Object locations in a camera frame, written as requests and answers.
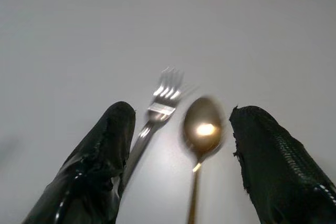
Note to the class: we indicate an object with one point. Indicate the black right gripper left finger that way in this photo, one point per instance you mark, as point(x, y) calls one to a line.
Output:
point(89, 171)

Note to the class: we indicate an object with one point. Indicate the silver metal fork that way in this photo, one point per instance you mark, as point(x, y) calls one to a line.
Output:
point(155, 113)

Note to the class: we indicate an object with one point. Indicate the gold metal spoon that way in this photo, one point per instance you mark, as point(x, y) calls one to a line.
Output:
point(203, 129)

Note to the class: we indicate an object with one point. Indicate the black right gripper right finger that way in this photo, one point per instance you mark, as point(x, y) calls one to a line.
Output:
point(278, 171)

